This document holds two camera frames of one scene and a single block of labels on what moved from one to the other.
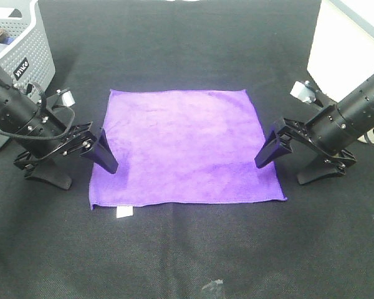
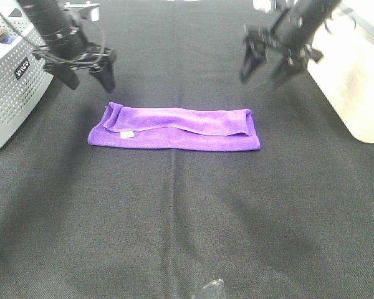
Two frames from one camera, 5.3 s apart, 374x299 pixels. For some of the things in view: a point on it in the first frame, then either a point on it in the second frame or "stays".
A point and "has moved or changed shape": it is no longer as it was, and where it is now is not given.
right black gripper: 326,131 -> 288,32
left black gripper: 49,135 -> 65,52
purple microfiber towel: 182,147 has moved or changed shape
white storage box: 349,38 stays
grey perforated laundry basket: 23,58 stays
